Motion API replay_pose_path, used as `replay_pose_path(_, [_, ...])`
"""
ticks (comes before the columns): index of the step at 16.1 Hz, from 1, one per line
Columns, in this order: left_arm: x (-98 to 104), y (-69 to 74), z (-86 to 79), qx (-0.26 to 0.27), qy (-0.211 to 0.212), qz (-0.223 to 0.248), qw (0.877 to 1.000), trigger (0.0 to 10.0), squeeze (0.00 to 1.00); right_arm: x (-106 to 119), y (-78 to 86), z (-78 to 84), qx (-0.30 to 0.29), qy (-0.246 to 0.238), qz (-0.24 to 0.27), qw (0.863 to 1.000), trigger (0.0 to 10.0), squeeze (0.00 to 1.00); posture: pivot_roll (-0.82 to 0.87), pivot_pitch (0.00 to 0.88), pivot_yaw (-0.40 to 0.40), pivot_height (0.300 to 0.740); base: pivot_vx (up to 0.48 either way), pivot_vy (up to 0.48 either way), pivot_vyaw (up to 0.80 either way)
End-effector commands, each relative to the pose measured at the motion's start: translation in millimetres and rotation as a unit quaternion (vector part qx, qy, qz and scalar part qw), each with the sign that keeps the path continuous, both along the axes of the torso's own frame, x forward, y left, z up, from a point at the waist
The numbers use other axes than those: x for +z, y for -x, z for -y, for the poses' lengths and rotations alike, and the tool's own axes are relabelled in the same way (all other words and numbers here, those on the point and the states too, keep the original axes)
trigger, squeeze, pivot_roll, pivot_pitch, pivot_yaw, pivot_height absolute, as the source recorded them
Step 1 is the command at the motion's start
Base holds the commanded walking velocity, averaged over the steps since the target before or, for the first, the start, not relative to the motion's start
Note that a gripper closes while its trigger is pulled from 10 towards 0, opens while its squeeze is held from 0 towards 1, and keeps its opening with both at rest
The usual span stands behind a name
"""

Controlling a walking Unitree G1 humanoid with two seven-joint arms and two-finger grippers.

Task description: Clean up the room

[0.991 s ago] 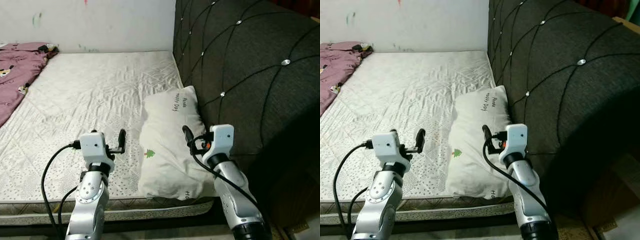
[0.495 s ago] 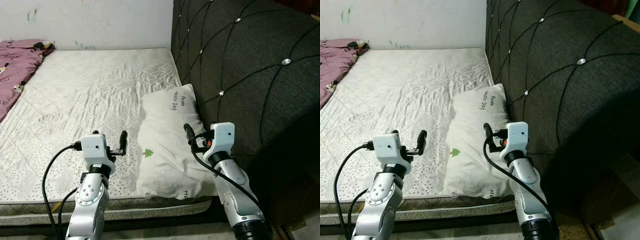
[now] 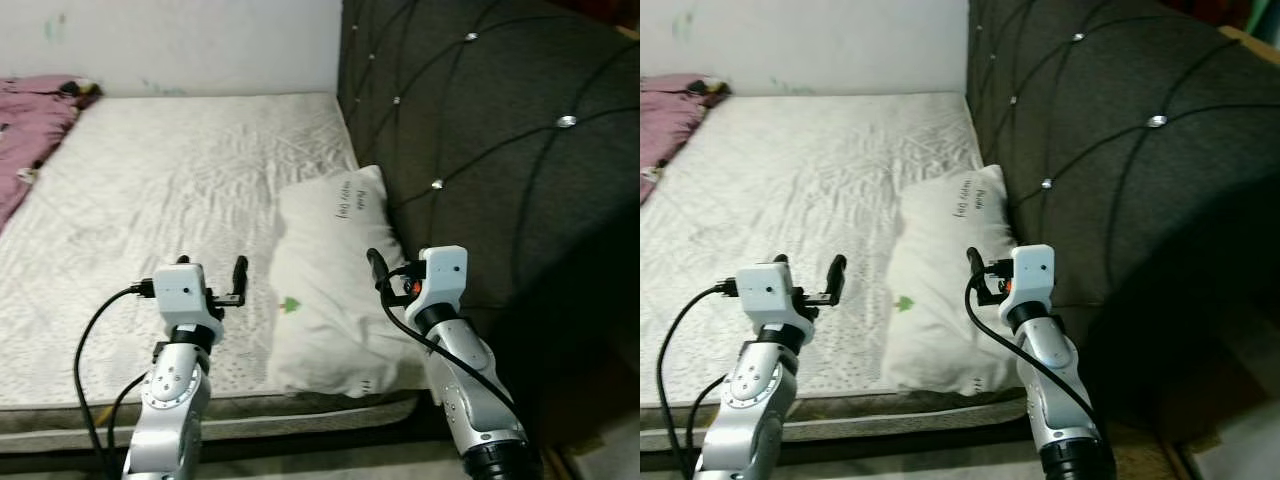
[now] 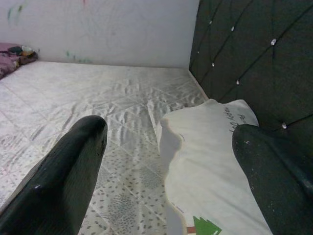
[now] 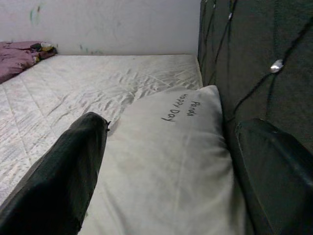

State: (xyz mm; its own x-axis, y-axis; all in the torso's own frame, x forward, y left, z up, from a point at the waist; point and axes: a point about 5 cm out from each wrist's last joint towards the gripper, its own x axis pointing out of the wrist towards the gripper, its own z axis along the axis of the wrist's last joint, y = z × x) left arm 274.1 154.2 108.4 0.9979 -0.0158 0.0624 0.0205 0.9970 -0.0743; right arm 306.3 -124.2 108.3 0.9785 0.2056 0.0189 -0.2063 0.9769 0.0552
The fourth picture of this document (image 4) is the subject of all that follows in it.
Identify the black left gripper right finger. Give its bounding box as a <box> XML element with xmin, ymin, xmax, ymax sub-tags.
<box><xmin>231</xmin><ymin>124</ymin><xmax>313</xmax><ymax>235</ymax></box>

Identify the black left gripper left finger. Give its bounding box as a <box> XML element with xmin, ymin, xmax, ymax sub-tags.
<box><xmin>0</xmin><ymin>115</ymin><xmax>108</xmax><ymax>235</ymax></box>

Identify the dark grey tufted headboard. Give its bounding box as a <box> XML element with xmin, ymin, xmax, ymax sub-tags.
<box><xmin>189</xmin><ymin>0</ymin><xmax>313</xmax><ymax>162</ymax></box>

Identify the white quilted mattress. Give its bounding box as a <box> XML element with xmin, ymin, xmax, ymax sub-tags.
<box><xmin>0</xmin><ymin>60</ymin><xmax>208</xmax><ymax>235</ymax></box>

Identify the purple cartoon print blanket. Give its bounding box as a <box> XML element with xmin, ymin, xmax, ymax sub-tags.
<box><xmin>0</xmin><ymin>42</ymin><xmax>40</xmax><ymax>80</ymax></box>

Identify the white printed pillow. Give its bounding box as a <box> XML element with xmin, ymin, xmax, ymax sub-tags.
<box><xmin>158</xmin><ymin>98</ymin><xmax>273</xmax><ymax>235</ymax></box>

